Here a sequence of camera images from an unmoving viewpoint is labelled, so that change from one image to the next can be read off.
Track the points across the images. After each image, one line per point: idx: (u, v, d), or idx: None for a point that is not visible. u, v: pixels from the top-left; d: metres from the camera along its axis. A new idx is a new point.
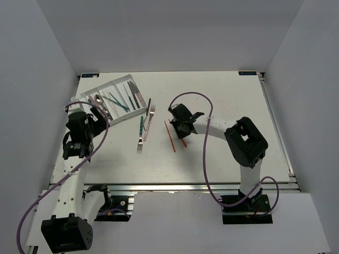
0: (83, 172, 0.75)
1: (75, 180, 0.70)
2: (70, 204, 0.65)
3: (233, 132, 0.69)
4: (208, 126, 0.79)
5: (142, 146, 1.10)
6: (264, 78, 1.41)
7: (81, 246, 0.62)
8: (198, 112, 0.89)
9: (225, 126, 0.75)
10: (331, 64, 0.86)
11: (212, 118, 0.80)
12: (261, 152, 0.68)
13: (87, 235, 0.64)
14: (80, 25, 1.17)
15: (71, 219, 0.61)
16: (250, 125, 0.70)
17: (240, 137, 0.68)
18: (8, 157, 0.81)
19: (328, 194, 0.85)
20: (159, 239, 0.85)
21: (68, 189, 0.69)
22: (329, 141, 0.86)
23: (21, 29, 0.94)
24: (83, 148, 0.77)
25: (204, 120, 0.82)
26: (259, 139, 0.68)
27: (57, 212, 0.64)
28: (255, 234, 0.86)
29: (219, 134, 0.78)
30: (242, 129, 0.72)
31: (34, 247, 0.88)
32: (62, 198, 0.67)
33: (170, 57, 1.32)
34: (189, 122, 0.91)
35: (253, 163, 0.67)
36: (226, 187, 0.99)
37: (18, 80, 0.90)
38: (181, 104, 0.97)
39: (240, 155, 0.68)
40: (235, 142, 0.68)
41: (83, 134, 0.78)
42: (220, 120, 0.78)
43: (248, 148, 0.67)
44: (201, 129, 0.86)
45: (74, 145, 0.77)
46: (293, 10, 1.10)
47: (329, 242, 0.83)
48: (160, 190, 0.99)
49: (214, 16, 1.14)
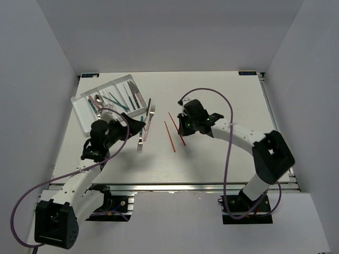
0: (93, 174, 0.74)
1: (82, 177, 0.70)
2: (69, 195, 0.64)
3: (259, 147, 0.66)
4: (232, 135, 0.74)
5: (142, 146, 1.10)
6: (264, 78, 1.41)
7: (61, 242, 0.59)
8: (217, 115, 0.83)
9: (252, 137, 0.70)
10: (332, 64, 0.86)
11: (233, 125, 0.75)
12: (286, 169, 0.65)
13: (72, 233, 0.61)
14: (80, 25, 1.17)
15: (64, 208, 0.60)
16: (279, 141, 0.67)
17: (266, 153, 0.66)
18: (8, 157, 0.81)
19: (328, 194, 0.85)
20: (159, 239, 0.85)
21: (74, 182, 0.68)
22: (329, 141, 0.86)
23: (21, 29, 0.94)
24: (101, 155, 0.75)
25: (225, 125, 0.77)
26: (287, 156, 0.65)
27: (56, 199, 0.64)
28: (255, 234, 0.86)
29: (242, 145, 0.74)
30: (270, 143, 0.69)
31: (34, 247, 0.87)
32: (65, 187, 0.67)
33: (170, 57, 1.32)
34: (205, 124, 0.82)
35: (276, 180, 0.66)
36: (226, 187, 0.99)
37: (18, 80, 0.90)
38: (197, 102, 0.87)
39: (264, 169, 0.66)
40: (261, 157, 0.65)
41: (103, 144, 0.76)
42: (244, 130, 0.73)
43: (274, 164, 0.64)
44: (219, 135, 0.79)
45: (93, 151, 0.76)
46: (293, 10, 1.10)
47: (329, 242, 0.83)
48: (160, 190, 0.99)
49: (214, 16, 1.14)
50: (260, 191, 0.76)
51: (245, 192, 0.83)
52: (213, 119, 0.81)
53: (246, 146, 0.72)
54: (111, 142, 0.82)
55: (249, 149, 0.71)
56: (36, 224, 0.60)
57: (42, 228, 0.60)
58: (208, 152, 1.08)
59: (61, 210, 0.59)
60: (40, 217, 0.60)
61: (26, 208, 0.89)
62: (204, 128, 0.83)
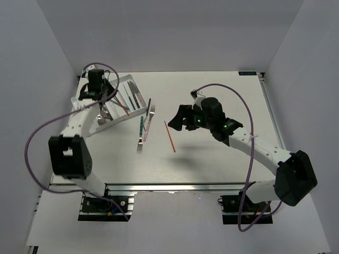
0: (94, 112, 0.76)
1: (85, 114, 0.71)
2: (77, 129, 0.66)
3: (285, 169, 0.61)
4: (253, 150, 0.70)
5: (142, 146, 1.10)
6: (264, 78, 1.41)
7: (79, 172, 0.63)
8: (236, 122, 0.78)
9: (276, 156, 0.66)
10: (332, 63, 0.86)
11: (256, 137, 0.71)
12: (308, 191, 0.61)
13: (86, 164, 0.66)
14: (80, 24, 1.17)
15: (75, 138, 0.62)
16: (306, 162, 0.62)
17: (292, 175, 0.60)
18: (8, 156, 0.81)
19: (328, 194, 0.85)
20: (159, 239, 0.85)
21: (78, 118, 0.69)
22: (330, 141, 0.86)
23: (21, 29, 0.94)
24: (98, 96, 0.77)
25: (246, 137, 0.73)
26: (310, 179, 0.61)
27: (66, 134, 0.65)
28: (255, 234, 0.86)
29: (263, 161, 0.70)
30: (293, 163, 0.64)
31: (34, 247, 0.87)
32: (71, 124, 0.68)
33: (170, 57, 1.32)
34: (222, 131, 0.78)
35: (297, 202, 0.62)
36: (226, 187, 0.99)
37: (18, 80, 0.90)
38: (219, 105, 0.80)
39: (284, 191, 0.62)
40: (287, 181, 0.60)
41: (100, 85, 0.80)
42: (268, 146, 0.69)
43: (296, 187, 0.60)
44: (237, 145, 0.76)
45: (89, 92, 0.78)
46: (293, 10, 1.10)
47: (329, 242, 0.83)
48: (160, 190, 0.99)
49: (214, 16, 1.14)
50: (262, 194, 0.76)
51: (248, 193, 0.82)
52: (230, 127, 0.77)
53: (267, 163, 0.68)
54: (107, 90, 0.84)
55: (271, 168, 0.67)
56: (53, 158, 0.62)
57: (58, 162, 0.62)
58: (208, 151, 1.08)
59: (73, 141, 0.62)
60: (54, 151, 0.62)
61: (25, 208, 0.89)
62: (220, 136, 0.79)
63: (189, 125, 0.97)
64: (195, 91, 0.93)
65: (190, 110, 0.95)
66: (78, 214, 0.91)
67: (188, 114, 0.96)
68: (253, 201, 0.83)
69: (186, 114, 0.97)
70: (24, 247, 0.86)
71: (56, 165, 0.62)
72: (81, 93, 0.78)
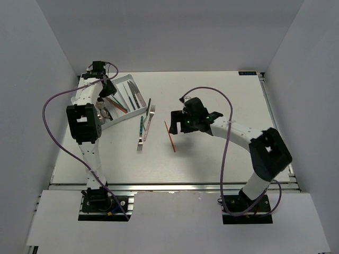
0: (98, 88, 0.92)
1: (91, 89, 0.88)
2: (87, 99, 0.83)
3: (259, 145, 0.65)
4: (230, 132, 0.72)
5: (142, 146, 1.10)
6: (264, 78, 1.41)
7: (93, 136, 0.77)
8: (216, 112, 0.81)
9: (250, 135, 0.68)
10: (332, 63, 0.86)
11: (232, 123, 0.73)
12: (283, 166, 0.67)
13: (98, 128, 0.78)
14: (80, 24, 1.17)
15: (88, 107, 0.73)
16: (277, 138, 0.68)
17: (266, 151, 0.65)
18: (8, 156, 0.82)
19: (328, 194, 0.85)
20: (159, 239, 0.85)
21: (87, 92, 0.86)
22: (329, 141, 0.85)
23: (21, 30, 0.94)
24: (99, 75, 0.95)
25: (224, 123, 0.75)
26: (283, 154, 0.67)
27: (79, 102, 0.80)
28: (254, 233, 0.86)
29: (239, 142, 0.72)
30: (267, 141, 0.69)
31: (34, 246, 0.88)
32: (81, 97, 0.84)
33: (170, 57, 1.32)
34: (204, 121, 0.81)
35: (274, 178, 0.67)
36: (226, 187, 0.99)
37: (18, 80, 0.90)
38: (198, 100, 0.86)
39: (262, 169, 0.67)
40: (262, 156, 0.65)
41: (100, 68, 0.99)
42: (242, 128, 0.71)
43: (272, 163, 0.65)
44: (218, 132, 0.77)
45: (92, 72, 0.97)
46: (293, 10, 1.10)
47: (329, 242, 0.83)
48: (160, 190, 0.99)
49: (214, 17, 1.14)
50: (256, 189, 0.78)
51: (244, 190, 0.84)
52: (212, 117, 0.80)
53: (242, 143, 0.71)
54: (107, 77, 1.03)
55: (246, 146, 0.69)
56: (71, 124, 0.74)
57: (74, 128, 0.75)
58: (209, 151, 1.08)
59: (87, 110, 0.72)
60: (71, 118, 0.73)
61: (25, 207, 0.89)
62: (204, 126, 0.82)
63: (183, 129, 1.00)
64: (182, 98, 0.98)
65: (180, 115, 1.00)
66: (78, 214, 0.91)
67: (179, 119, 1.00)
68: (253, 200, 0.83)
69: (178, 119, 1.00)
70: (24, 247, 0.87)
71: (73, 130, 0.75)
72: (86, 74, 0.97)
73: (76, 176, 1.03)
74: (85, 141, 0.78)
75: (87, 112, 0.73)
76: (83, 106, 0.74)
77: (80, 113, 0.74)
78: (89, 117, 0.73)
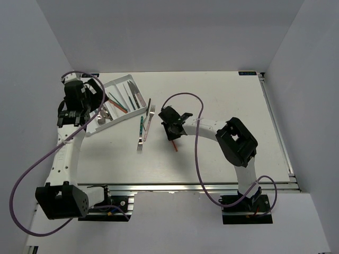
0: (78, 141, 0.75)
1: (70, 149, 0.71)
2: (64, 172, 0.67)
3: (224, 135, 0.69)
4: (199, 127, 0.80)
5: (142, 146, 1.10)
6: (264, 78, 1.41)
7: (77, 213, 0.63)
8: (186, 114, 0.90)
9: (216, 127, 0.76)
10: (332, 63, 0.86)
11: (201, 119, 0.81)
12: (250, 151, 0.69)
13: (82, 203, 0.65)
14: (80, 24, 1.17)
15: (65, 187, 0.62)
16: (240, 125, 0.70)
17: (231, 138, 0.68)
18: (8, 156, 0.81)
19: (329, 194, 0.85)
20: (159, 239, 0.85)
21: (63, 157, 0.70)
22: (330, 140, 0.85)
23: (21, 29, 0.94)
24: (79, 116, 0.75)
25: (193, 121, 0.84)
26: (249, 138, 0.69)
27: (54, 181, 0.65)
28: (254, 234, 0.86)
29: (210, 135, 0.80)
30: (232, 130, 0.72)
31: (34, 247, 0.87)
32: (56, 166, 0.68)
33: (170, 57, 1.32)
34: (177, 123, 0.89)
35: (244, 163, 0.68)
36: (226, 187, 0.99)
37: (18, 80, 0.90)
38: (169, 107, 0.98)
39: (233, 156, 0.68)
40: (229, 144, 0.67)
41: (79, 102, 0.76)
42: (209, 121, 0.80)
43: (240, 148, 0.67)
44: (190, 131, 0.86)
45: (69, 113, 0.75)
46: (293, 10, 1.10)
47: (329, 242, 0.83)
48: (160, 190, 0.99)
49: (214, 16, 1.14)
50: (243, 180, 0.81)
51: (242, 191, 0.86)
52: (183, 118, 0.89)
53: (212, 135, 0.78)
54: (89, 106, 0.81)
55: None
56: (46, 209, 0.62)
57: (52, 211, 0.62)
58: (210, 151, 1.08)
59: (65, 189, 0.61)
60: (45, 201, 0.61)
61: (25, 207, 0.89)
62: (178, 128, 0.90)
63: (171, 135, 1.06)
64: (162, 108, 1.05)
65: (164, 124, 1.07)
66: None
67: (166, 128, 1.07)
68: (249, 197, 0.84)
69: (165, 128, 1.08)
70: (24, 247, 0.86)
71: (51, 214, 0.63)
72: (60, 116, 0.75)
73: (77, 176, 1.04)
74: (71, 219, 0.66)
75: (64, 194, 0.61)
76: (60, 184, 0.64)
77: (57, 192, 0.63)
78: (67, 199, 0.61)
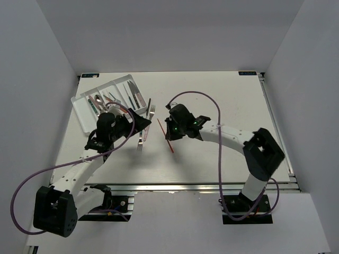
0: (96, 164, 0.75)
1: (85, 167, 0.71)
2: (70, 183, 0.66)
3: (251, 147, 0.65)
4: (221, 136, 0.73)
5: (142, 146, 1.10)
6: (264, 78, 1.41)
7: (59, 229, 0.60)
8: (204, 117, 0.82)
9: (241, 137, 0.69)
10: (331, 63, 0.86)
11: (222, 126, 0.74)
12: (278, 164, 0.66)
13: (69, 221, 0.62)
14: (80, 24, 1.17)
15: (64, 196, 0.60)
16: (268, 137, 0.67)
17: (259, 151, 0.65)
18: (8, 156, 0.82)
19: (329, 194, 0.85)
20: (159, 239, 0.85)
21: (76, 171, 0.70)
22: (329, 140, 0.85)
23: (21, 29, 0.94)
24: (104, 147, 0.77)
25: (213, 127, 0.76)
26: (277, 152, 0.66)
27: (58, 187, 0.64)
28: (254, 234, 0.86)
29: (232, 145, 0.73)
30: (259, 141, 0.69)
31: (34, 247, 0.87)
32: (67, 176, 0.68)
33: (170, 57, 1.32)
34: (193, 128, 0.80)
35: (270, 176, 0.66)
36: (226, 187, 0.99)
37: (18, 80, 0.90)
38: (181, 105, 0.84)
39: (258, 169, 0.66)
40: (256, 159, 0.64)
41: (108, 136, 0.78)
42: (233, 131, 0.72)
43: (267, 162, 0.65)
44: (208, 137, 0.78)
45: (97, 142, 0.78)
46: (293, 10, 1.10)
47: (329, 242, 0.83)
48: (160, 190, 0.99)
49: (214, 16, 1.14)
50: (253, 188, 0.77)
51: (245, 193, 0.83)
52: (201, 122, 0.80)
53: (235, 146, 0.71)
54: (115, 137, 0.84)
55: (239, 150, 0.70)
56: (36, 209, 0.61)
57: (41, 215, 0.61)
58: (209, 151, 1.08)
59: (60, 198, 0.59)
60: (39, 203, 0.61)
61: (25, 207, 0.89)
62: (193, 133, 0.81)
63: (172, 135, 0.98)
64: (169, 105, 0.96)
65: (168, 122, 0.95)
66: None
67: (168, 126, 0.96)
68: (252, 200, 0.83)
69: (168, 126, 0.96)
70: (24, 247, 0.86)
71: (37, 219, 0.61)
72: (89, 142, 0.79)
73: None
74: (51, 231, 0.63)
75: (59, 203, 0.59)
76: (61, 192, 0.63)
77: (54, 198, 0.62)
78: (59, 209, 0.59)
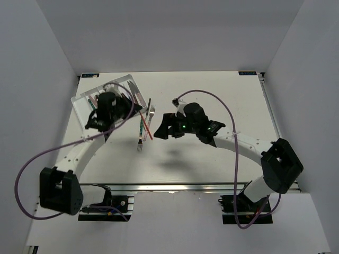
0: (97, 145, 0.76)
1: (86, 146, 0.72)
2: (73, 163, 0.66)
3: (270, 158, 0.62)
4: (238, 145, 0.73)
5: (142, 145, 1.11)
6: (264, 78, 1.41)
7: (67, 208, 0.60)
8: (218, 123, 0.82)
9: (258, 147, 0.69)
10: (332, 63, 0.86)
11: (238, 134, 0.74)
12: (296, 176, 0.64)
13: (76, 200, 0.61)
14: (80, 24, 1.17)
15: (68, 175, 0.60)
16: (287, 148, 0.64)
17: (277, 163, 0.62)
18: (8, 156, 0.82)
19: (328, 194, 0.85)
20: (159, 239, 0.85)
21: (77, 151, 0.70)
22: (329, 141, 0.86)
23: (21, 29, 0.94)
24: (105, 126, 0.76)
25: (229, 135, 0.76)
26: (296, 163, 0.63)
27: (61, 166, 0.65)
28: (254, 234, 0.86)
29: (248, 154, 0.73)
30: (277, 152, 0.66)
31: (34, 246, 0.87)
32: (69, 156, 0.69)
33: (170, 57, 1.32)
34: (208, 134, 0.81)
35: (287, 189, 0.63)
36: (226, 187, 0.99)
37: (18, 80, 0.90)
38: (201, 108, 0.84)
39: (275, 181, 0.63)
40: (274, 170, 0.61)
41: (108, 115, 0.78)
42: (250, 139, 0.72)
43: (285, 173, 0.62)
44: (223, 144, 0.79)
45: (97, 121, 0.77)
46: (293, 10, 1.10)
47: (329, 242, 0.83)
48: (160, 190, 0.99)
49: (214, 16, 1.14)
50: (259, 192, 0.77)
51: (246, 193, 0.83)
52: (214, 128, 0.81)
53: (252, 155, 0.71)
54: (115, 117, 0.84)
55: (257, 159, 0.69)
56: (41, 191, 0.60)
57: (46, 196, 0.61)
58: (209, 152, 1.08)
59: (64, 178, 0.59)
60: (44, 184, 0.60)
61: (25, 208, 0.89)
62: (206, 138, 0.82)
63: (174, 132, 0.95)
64: (177, 99, 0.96)
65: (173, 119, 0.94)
66: (78, 214, 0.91)
67: (172, 121, 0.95)
68: (254, 201, 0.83)
69: (170, 121, 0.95)
70: (24, 247, 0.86)
71: (43, 200, 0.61)
72: (89, 121, 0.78)
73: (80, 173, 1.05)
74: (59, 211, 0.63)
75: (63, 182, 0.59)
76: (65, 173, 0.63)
77: None
78: (64, 189, 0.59)
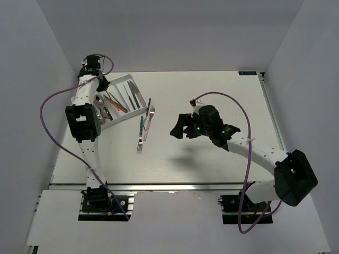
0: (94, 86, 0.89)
1: (89, 87, 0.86)
2: (86, 98, 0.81)
3: (284, 169, 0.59)
4: (251, 152, 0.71)
5: (142, 145, 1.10)
6: (264, 78, 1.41)
7: (92, 132, 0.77)
8: (233, 127, 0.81)
9: (273, 156, 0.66)
10: (331, 64, 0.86)
11: (252, 141, 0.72)
12: (309, 190, 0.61)
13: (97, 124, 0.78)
14: (80, 24, 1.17)
15: (86, 106, 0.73)
16: (303, 162, 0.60)
17: (292, 175, 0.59)
18: (8, 156, 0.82)
19: (327, 194, 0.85)
20: (159, 239, 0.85)
21: (84, 91, 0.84)
22: (329, 141, 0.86)
23: (21, 29, 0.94)
24: (95, 72, 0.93)
25: (243, 141, 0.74)
26: (310, 178, 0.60)
27: (78, 102, 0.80)
28: (254, 233, 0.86)
29: (260, 162, 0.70)
30: (291, 163, 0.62)
31: (34, 246, 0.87)
32: (79, 96, 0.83)
33: (170, 57, 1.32)
34: (221, 136, 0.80)
35: (299, 202, 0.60)
36: (226, 187, 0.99)
37: (18, 80, 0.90)
38: (215, 111, 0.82)
39: (285, 191, 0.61)
40: (287, 181, 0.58)
41: (96, 66, 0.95)
42: (265, 148, 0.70)
43: (298, 187, 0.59)
44: (235, 149, 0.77)
45: (88, 71, 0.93)
46: (293, 10, 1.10)
47: (329, 242, 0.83)
48: (160, 190, 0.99)
49: (214, 16, 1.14)
50: (261, 194, 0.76)
51: (248, 193, 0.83)
52: (229, 132, 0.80)
53: (265, 164, 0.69)
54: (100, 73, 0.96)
55: (269, 169, 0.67)
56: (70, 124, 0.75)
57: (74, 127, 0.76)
58: (208, 151, 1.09)
59: (86, 109, 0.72)
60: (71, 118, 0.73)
61: (26, 208, 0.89)
62: (219, 141, 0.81)
63: (189, 133, 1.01)
64: (195, 100, 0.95)
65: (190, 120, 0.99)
66: (78, 214, 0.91)
67: (188, 121, 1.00)
68: (255, 202, 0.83)
69: (187, 121, 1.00)
70: (24, 247, 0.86)
71: (73, 130, 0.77)
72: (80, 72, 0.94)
73: (81, 174, 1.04)
74: (85, 139, 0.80)
75: (86, 112, 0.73)
76: (82, 106, 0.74)
77: (79, 112, 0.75)
78: (88, 117, 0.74)
